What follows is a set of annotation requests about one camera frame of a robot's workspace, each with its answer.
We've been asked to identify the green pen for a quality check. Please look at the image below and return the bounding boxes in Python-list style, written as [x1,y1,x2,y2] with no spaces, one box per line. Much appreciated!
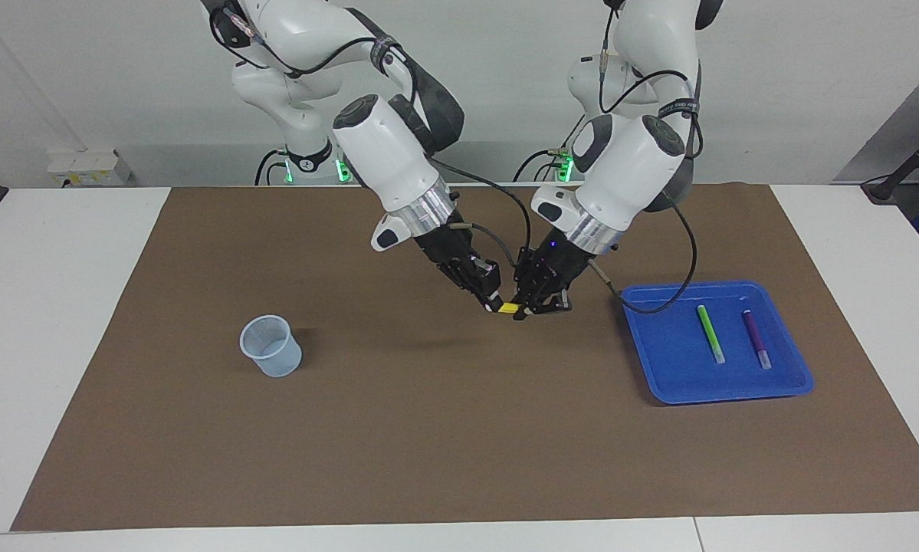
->
[696,304,727,365]

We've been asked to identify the purple pen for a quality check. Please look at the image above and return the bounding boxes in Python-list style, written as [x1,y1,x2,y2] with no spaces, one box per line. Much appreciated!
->
[741,309,773,370]

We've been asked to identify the blue plastic tray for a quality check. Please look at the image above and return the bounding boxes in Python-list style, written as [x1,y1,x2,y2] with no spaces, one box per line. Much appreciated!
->
[620,281,815,405]

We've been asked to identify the brown table mat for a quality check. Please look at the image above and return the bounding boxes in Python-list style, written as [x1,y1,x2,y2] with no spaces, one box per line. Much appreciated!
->
[11,182,919,531]

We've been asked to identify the clear plastic cup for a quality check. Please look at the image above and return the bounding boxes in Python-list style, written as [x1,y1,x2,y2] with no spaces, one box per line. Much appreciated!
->
[238,315,304,378]

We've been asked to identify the white power strip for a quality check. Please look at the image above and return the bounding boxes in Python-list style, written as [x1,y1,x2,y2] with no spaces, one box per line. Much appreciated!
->
[47,149,134,187]

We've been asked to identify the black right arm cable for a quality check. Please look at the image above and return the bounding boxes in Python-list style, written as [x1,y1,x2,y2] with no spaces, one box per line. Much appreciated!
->
[210,0,533,269]

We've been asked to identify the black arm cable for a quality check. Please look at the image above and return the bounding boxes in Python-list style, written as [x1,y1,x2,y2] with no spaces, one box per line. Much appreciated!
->
[588,0,705,315]
[210,0,533,269]

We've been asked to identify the black left base cable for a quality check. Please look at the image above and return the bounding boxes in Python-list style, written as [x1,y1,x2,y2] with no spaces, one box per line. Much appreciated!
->
[513,115,586,182]

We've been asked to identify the black base cable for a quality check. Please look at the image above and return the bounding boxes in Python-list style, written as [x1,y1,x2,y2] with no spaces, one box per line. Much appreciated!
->
[513,115,586,182]
[254,148,287,186]

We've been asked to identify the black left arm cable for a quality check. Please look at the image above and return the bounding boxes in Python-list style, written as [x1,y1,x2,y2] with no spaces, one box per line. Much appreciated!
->
[588,0,705,315]

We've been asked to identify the black right base cable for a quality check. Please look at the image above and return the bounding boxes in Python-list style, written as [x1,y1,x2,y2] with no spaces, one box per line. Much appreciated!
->
[254,148,287,186]

